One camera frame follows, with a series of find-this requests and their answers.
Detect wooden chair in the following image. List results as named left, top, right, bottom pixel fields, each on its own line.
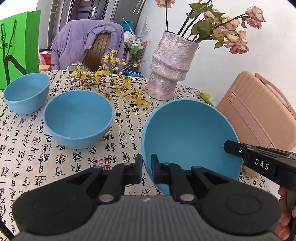
left=83, top=33, right=111, bottom=71

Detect dark entrance door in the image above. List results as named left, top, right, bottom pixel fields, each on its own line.
left=68, top=0, right=109, bottom=21

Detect yellow flower branch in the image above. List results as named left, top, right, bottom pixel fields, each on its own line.
left=70, top=50, right=149, bottom=107

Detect pink suitcase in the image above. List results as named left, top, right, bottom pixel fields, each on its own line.
left=216, top=71, right=296, bottom=175

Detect green paper bag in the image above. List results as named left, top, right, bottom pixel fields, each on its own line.
left=1, top=11, right=41, bottom=90

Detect pink textured vase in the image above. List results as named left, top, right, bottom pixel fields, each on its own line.
left=145, top=31, right=199, bottom=101

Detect blue bowl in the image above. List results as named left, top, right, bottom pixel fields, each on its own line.
left=4, top=73, right=50, bottom=115
left=141, top=99, right=242, bottom=180
left=43, top=90, right=114, bottom=149

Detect dried pink roses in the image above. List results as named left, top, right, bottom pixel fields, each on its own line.
left=154, top=1, right=265, bottom=58

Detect purple jacket on chair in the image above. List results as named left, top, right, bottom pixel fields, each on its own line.
left=51, top=19, right=124, bottom=70

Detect right hand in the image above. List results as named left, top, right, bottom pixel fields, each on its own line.
left=275, top=186, right=295, bottom=240

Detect grey refrigerator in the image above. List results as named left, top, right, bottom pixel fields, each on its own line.
left=103, top=0, right=145, bottom=30

